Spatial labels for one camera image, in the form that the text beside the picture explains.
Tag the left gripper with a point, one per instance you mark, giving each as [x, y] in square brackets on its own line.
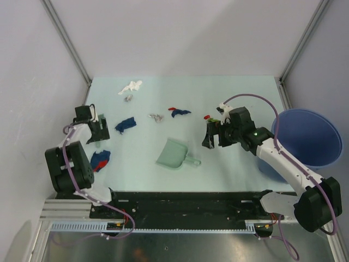
[102, 135]

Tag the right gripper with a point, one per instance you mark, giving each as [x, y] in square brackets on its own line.
[215, 128]

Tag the green and red scrap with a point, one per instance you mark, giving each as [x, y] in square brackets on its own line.
[209, 119]

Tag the green hand brush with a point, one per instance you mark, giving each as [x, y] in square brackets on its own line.
[102, 131]

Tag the blue and red scrap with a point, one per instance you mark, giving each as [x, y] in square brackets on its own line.
[175, 112]

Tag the green dustpan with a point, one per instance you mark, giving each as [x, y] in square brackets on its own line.
[175, 154]

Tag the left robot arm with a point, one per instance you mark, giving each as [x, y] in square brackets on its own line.
[70, 169]

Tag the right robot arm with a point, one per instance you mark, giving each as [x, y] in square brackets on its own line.
[319, 199]

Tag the dark blue paper scrap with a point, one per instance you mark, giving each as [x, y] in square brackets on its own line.
[125, 124]

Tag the small grey paper scrap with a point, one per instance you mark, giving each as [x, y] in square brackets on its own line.
[128, 98]

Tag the white paper scrap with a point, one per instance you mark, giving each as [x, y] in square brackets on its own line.
[132, 86]

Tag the silver foil paper scrap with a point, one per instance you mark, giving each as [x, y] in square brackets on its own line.
[158, 118]

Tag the blue plastic bucket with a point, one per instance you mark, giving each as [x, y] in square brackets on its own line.
[310, 137]

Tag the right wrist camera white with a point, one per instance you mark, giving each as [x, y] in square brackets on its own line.
[224, 110]

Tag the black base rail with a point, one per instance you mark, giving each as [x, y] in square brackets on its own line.
[198, 210]

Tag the left aluminium frame post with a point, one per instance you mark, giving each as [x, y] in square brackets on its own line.
[63, 34]

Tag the aluminium frame post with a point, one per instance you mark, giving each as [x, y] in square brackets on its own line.
[309, 31]
[63, 34]

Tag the grey cable duct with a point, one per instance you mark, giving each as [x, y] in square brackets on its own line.
[113, 227]

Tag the right aluminium frame post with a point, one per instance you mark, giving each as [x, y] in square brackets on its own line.
[309, 31]

